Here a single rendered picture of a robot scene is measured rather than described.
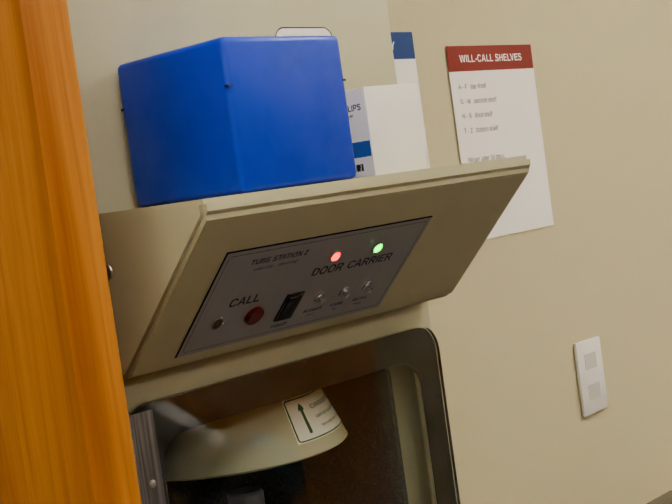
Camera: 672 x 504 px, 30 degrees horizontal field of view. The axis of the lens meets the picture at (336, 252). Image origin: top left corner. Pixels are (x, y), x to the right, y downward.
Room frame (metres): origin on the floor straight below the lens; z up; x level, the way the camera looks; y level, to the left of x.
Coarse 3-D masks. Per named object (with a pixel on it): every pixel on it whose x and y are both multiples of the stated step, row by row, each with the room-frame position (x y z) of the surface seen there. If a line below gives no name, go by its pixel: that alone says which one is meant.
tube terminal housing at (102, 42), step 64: (128, 0) 0.81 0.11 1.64; (192, 0) 0.85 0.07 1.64; (256, 0) 0.89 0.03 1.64; (320, 0) 0.94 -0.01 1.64; (384, 0) 0.99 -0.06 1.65; (384, 64) 0.98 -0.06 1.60; (128, 192) 0.79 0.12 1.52; (384, 320) 0.95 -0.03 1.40; (128, 384) 0.77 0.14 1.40; (192, 384) 0.81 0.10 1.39
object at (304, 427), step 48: (384, 336) 0.94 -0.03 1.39; (432, 336) 0.97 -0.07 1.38; (240, 384) 0.83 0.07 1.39; (288, 384) 0.86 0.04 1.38; (336, 384) 0.89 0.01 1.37; (384, 384) 0.93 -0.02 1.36; (432, 384) 0.97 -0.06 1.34; (192, 432) 0.79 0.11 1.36; (240, 432) 0.82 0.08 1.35; (288, 432) 0.85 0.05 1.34; (336, 432) 0.89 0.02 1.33; (384, 432) 0.92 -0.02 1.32; (432, 432) 0.96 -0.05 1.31; (192, 480) 0.79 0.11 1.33; (240, 480) 0.82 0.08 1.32; (288, 480) 0.85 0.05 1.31; (336, 480) 0.88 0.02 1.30; (384, 480) 0.92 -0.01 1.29; (432, 480) 0.96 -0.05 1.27
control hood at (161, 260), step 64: (256, 192) 0.72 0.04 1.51; (320, 192) 0.75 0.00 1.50; (384, 192) 0.79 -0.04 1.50; (448, 192) 0.85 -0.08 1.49; (512, 192) 0.92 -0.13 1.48; (128, 256) 0.73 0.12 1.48; (192, 256) 0.70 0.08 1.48; (448, 256) 0.92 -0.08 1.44; (128, 320) 0.74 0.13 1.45; (192, 320) 0.75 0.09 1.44
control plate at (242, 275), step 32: (384, 224) 0.82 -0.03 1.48; (416, 224) 0.85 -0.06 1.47; (256, 256) 0.74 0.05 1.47; (288, 256) 0.77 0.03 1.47; (320, 256) 0.79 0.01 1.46; (352, 256) 0.82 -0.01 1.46; (384, 256) 0.85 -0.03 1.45; (224, 288) 0.74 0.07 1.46; (256, 288) 0.77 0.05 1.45; (288, 288) 0.79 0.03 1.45; (320, 288) 0.82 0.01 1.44; (352, 288) 0.85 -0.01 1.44; (384, 288) 0.89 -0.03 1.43; (288, 320) 0.82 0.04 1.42; (320, 320) 0.85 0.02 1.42; (192, 352) 0.77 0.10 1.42
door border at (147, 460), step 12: (132, 420) 0.76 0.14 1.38; (144, 420) 0.77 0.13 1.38; (132, 432) 0.76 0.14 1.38; (144, 432) 0.76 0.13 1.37; (144, 444) 0.76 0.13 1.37; (156, 444) 0.77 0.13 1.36; (144, 456) 0.76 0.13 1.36; (156, 456) 0.77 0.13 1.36; (144, 468) 0.76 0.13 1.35; (156, 468) 0.77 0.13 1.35; (144, 480) 0.76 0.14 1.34; (156, 480) 0.77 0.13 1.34; (144, 492) 0.76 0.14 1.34; (156, 492) 0.77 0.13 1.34
